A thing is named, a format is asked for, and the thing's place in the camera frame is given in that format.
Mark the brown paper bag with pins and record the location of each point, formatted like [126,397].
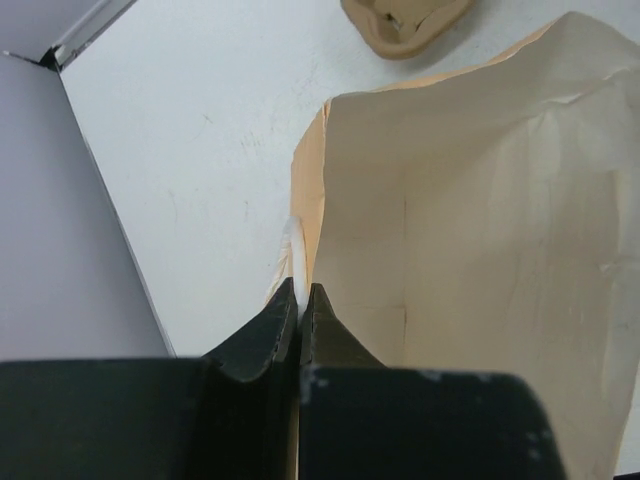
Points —
[488,219]

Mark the aluminium rail frame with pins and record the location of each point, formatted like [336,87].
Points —
[53,33]

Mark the brown pulp cup carrier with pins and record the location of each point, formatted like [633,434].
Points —
[402,29]

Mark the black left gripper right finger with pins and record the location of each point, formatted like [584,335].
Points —
[360,419]

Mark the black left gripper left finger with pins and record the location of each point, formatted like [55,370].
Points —
[223,415]

